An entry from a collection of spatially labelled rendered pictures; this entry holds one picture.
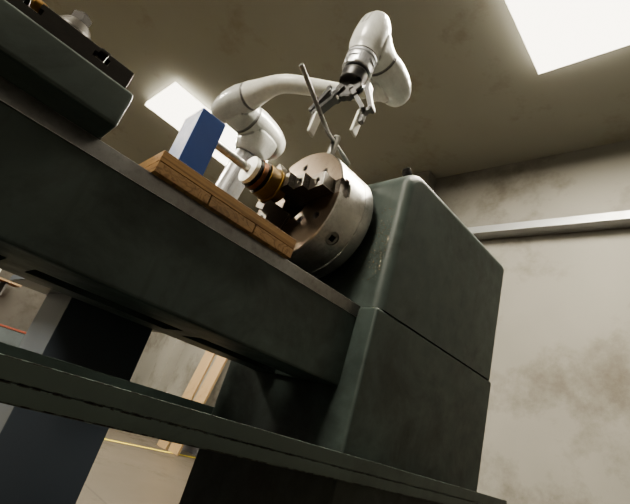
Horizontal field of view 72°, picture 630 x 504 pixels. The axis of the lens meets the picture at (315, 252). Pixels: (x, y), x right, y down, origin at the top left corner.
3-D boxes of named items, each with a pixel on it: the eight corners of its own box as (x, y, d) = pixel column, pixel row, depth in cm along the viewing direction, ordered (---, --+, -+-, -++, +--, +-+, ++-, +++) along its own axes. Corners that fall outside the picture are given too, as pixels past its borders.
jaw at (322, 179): (312, 198, 111) (349, 183, 103) (309, 214, 109) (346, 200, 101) (282, 174, 104) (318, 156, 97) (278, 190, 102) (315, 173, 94)
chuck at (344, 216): (261, 271, 123) (301, 178, 132) (339, 278, 99) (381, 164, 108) (236, 257, 117) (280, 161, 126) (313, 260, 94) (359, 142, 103)
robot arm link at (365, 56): (371, 43, 118) (364, 59, 117) (381, 68, 126) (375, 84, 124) (342, 47, 123) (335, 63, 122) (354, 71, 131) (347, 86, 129)
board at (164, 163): (197, 267, 110) (203, 253, 111) (290, 258, 84) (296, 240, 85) (81, 206, 92) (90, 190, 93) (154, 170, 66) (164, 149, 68)
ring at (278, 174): (273, 180, 112) (247, 160, 107) (297, 173, 105) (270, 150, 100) (262, 211, 109) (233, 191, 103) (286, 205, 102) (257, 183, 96)
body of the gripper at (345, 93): (337, 64, 122) (326, 89, 119) (364, 61, 118) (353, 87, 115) (348, 83, 128) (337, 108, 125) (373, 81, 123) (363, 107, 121)
